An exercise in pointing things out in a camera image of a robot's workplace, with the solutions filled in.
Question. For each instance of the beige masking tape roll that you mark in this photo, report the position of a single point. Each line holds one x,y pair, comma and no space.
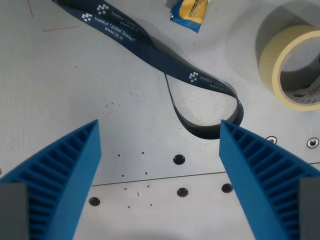
273,62

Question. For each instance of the silver hex socket screw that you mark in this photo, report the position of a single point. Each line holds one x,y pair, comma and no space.
271,139
312,143

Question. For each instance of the blue yellow snack wrapper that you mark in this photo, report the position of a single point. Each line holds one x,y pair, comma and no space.
191,11

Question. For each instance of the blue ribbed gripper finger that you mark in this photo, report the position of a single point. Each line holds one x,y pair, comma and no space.
72,175
250,175

